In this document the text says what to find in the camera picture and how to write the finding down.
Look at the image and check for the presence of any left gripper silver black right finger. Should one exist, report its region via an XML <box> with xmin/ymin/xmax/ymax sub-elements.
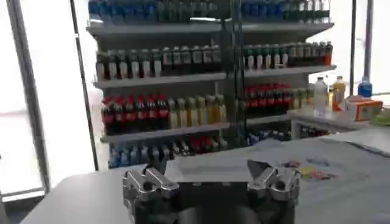
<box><xmin>246</xmin><ymin>159</ymin><xmax>302</xmax><ymax>203</ymax></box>

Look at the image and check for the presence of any left gripper silver black left finger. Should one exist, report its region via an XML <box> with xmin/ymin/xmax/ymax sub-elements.
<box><xmin>121</xmin><ymin>155</ymin><xmax>180</xmax><ymax>211</ymax></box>

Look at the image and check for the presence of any grey shelf rack with bottles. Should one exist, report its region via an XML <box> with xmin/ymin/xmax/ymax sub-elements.
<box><xmin>86</xmin><ymin>0</ymin><xmax>338</xmax><ymax>170</ymax></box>

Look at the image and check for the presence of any thin dark window post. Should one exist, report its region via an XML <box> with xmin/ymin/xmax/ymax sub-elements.
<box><xmin>69</xmin><ymin>0</ymin><xmax>100</xmax><ymax>172</ymax></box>
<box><xmin>349</xmin><ymin>0</ymin><xmax>358</xmax><ymax>97</ymax></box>

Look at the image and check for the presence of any thick grey window post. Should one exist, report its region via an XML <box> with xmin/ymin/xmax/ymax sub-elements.
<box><xmin>5</xmin><ymin>0</ymin><xmax>51</xmax><ymax>194</ymax></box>
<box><xmin>362</xmin><ymin>0</ymin><xmax>374</xmax><ymax>82</ymax></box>

